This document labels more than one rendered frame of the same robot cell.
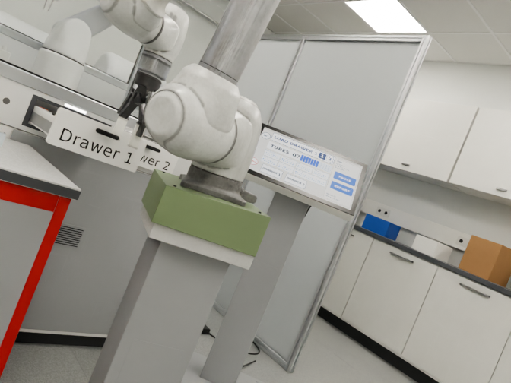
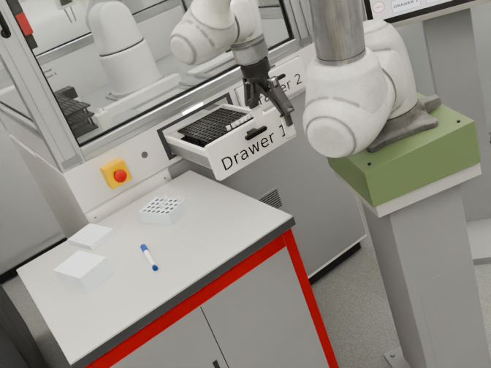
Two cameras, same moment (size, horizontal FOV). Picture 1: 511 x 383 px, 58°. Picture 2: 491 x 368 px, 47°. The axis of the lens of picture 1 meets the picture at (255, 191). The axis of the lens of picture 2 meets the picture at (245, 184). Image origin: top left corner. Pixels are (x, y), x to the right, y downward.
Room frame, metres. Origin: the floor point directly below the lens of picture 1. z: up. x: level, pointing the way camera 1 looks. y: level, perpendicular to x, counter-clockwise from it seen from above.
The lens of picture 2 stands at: (-0.08, 0.15, 1.48)
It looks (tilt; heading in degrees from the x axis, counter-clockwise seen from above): 25 degrees down; 16
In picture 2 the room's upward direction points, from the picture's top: 20 degrees counter-clockwise
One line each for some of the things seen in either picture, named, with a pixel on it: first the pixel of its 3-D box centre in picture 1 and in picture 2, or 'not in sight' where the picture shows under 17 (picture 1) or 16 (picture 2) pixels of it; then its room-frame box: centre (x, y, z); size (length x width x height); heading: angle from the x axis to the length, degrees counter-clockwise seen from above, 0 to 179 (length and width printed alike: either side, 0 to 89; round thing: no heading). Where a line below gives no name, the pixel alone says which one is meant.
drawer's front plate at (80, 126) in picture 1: (99, 141); (252, 141); (1.41, 0.50, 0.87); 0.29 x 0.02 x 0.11; 131
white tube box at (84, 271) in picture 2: not in sight; (83, 271); (1.04, 0.96, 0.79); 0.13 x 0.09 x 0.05; 58
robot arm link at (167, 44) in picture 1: (164, 30); (233, 10); (1.34, 0.42, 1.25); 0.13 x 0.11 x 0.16; 152
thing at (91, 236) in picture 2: not in sight; (90, 236); (1.26, 1.03, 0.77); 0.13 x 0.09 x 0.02; 56
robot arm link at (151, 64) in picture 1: (153, 67); (249, 50); (1.35, 0.42, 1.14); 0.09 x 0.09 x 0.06
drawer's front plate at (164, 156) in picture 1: (145, 153); (272, 86); (1.86, 0.47, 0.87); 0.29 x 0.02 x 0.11; 131
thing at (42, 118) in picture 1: (77, 133); (218, 133); (1.57, 0.64, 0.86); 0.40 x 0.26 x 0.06; 41
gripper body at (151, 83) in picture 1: (144, 90); (258, 76); (1.35, 0.42, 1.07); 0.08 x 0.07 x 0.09; 41
